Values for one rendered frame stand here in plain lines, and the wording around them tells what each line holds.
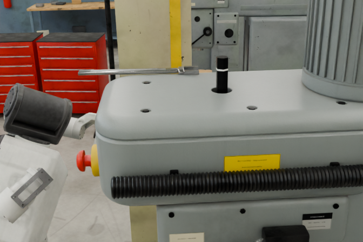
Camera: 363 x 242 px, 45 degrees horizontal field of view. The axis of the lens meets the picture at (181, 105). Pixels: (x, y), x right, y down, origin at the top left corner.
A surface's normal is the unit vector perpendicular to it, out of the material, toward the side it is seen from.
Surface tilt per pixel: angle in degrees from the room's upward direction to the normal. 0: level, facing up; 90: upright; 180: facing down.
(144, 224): 90
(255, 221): 90
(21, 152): 58
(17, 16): 90
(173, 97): 0
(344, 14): 90
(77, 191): 0
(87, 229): 0
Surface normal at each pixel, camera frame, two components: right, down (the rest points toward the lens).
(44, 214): 0.88, 0.07
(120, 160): -0.23, 0.36
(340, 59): -0.70, 0.27
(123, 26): 0.07, 0.36
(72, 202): -0.02, -0.93
